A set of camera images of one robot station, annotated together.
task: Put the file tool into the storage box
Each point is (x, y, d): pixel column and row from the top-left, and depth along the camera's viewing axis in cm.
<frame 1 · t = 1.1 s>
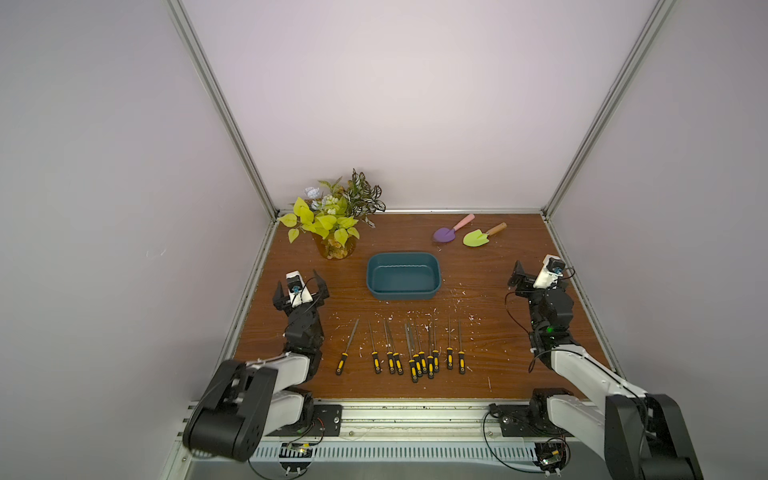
left hand: (300, 274, 81), fingers open
right hand: (538, 261, 81), fingers open
teal plastic storage box: (402, 273, 103), on the table
potted green artificial plant: (332, 214, 97), point 19 cm above the table
purple toy shovel: (445, 235, 116), on the table
green toy shovel: (476, 237, 116), on the table
needle file: (377, 363, 83), point 2 cm above the table
needle file 2: (391, 363, 83), point 2 cm above the table
needle file 3: (396, 355, 85), on the table
needle file 4: (411, 360, 83), point 2 cm above the table
needle file 5: (416, 357, 85), on the table
needle file 6: (422, 357, 85), on the table
needle file 7: (430, 359, 84), on the table
needle file 8: (435, 353, 85), on the table
needle file 9: (449, 358, 84), on the table
eleventh needle file: (461, 355, 85), on the table

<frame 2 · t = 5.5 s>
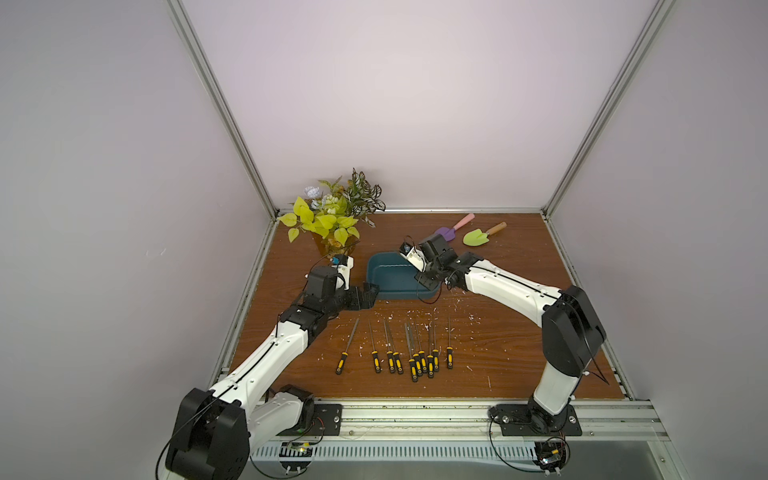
left hand: (370, 287, 82), fingers open
right hand: (424, 260, 89), fingers closed
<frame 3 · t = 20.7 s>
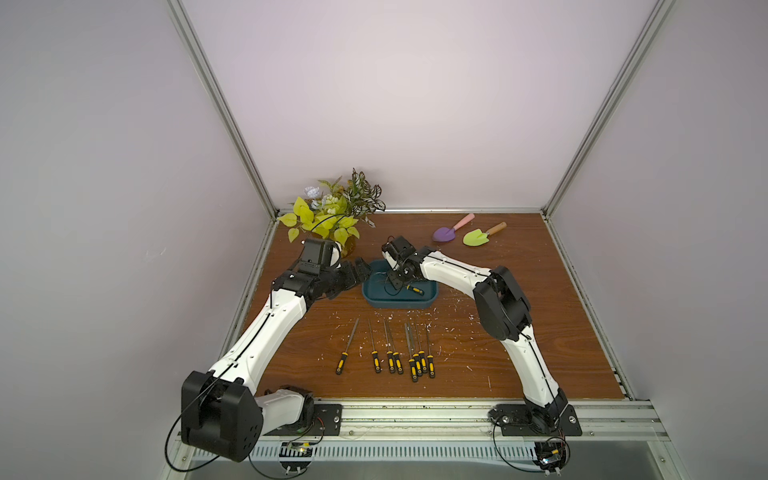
left hand: (365, 273, 80), fingers open
right hand: (397, 271, 99), fingers open
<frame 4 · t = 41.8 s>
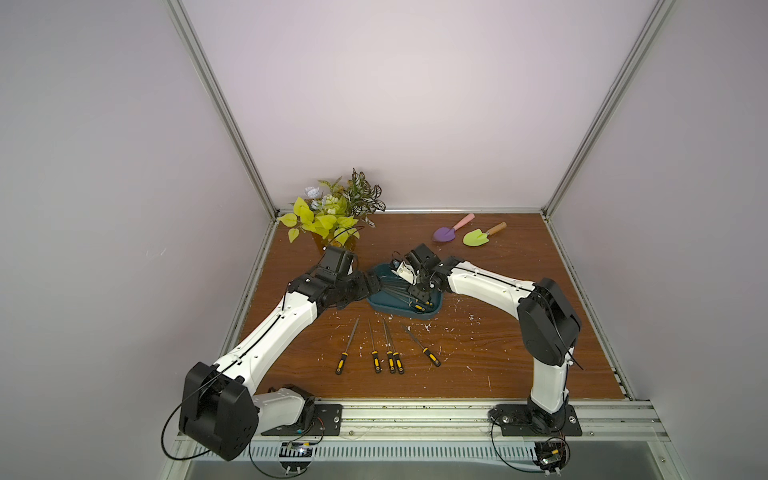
left hand: (376, 287, 81), fingers open
right hand: (417, 276, 92), fingers open
needle file 4: (425, 350, 86), on the table
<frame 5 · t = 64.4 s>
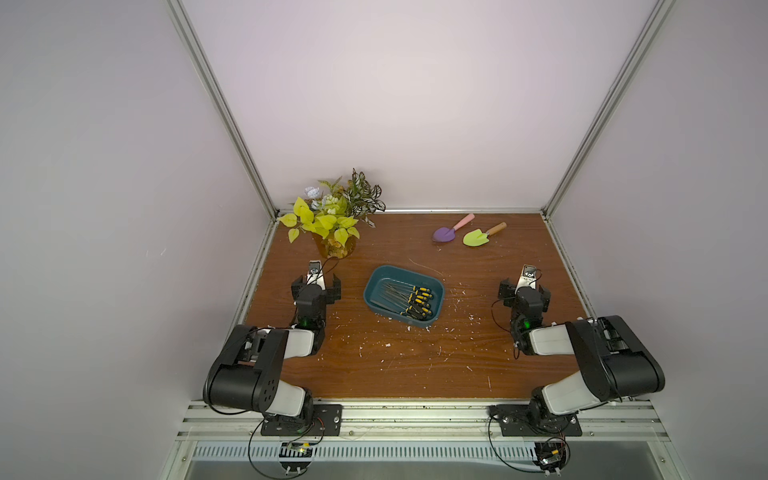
left hand: (320, 273, 91), fingers open
right hand: (528, 277, 90), fingers open
